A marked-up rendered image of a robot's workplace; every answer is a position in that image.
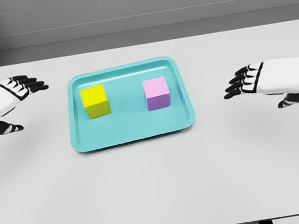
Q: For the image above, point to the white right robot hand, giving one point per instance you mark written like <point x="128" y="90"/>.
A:
<point x="288" y="74"/>

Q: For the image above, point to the yellow cube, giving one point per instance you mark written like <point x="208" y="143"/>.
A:
<point x="95" y="100"/>

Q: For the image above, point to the purple cube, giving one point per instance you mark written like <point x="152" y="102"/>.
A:
<point x="156" y="93"/>

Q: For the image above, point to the teal rectangular tray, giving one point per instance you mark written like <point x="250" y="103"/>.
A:
<point x="130" y="115"/>

